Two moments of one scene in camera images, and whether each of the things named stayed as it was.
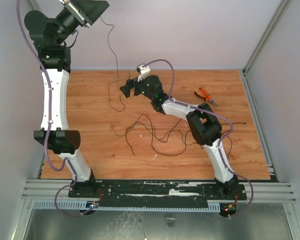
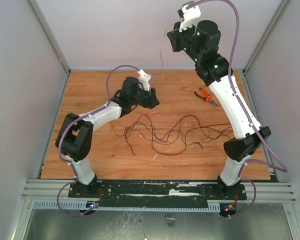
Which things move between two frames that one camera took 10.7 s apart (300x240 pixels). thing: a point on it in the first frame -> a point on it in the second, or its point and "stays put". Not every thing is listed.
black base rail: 159,190 stays put
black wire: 231,145 -> 185,137
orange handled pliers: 207,98 stays put
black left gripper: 86,11 -> 152,101
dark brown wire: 117,65 -> 202,128
